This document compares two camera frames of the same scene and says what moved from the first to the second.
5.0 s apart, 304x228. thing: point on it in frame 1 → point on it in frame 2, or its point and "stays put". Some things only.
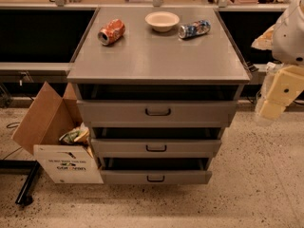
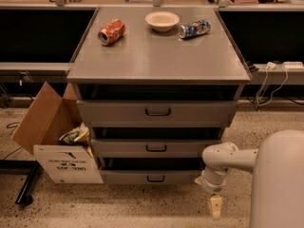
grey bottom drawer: x=156 y=177 stays put
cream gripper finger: x=271 y=110 → x=216 y=202
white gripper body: x=290 y=37 → x=213 y=184
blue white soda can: x=200 y=27 stays put
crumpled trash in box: x=76 y=136 stays put
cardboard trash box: x=55 y=128 stays put
